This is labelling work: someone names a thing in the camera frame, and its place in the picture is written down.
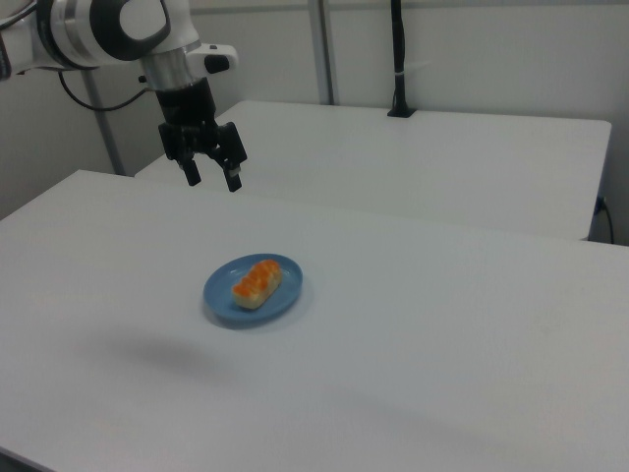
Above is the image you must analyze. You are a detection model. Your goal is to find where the grey metal partition post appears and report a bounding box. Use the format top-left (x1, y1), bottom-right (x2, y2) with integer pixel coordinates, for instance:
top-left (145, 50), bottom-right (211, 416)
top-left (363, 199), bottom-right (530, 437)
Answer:
top-left (308, 0), bottom-right (340, 105)
top-left (78, 68), bottom-right (127, 176)

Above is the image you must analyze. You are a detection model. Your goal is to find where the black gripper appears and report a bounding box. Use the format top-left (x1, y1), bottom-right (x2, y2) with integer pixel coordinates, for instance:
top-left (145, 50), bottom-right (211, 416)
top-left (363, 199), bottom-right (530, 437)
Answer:
top-left (154, 78), bottom-right (247, 194)

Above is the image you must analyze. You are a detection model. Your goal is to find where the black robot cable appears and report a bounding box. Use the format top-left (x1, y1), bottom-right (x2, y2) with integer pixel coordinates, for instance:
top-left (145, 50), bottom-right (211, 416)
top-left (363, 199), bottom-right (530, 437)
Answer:
top-left (57, 71), bottom-right (154, 111)

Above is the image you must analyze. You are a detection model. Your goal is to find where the white table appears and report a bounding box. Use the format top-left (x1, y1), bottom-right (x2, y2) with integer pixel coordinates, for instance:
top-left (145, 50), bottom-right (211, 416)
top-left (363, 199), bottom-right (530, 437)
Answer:
top-left (134, 100), bottom-right (612, 242)

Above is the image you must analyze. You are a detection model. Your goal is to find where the orange glazed bread loaf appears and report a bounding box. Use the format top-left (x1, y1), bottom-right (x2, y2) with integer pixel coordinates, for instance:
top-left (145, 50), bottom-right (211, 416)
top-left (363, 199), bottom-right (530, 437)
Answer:
top-left (231, 259), bottom-right (285, 311)

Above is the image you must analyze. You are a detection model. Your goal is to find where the blue oval plate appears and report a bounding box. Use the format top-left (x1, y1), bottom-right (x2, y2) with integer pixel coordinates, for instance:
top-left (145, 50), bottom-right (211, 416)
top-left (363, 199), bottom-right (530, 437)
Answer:
top-left (202, 253), bottom-right (304, 327)

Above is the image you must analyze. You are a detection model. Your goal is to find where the black wall cable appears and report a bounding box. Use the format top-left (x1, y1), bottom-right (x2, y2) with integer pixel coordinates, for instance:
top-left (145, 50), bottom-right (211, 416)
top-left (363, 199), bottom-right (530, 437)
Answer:
top-left (596, 196), bottom-right (616, 244)

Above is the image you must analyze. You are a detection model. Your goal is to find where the black camera pole with base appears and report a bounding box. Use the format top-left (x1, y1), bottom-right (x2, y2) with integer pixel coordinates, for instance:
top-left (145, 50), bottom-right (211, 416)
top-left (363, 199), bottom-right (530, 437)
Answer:
top-left (386, 0), bottom-right (419, 119)

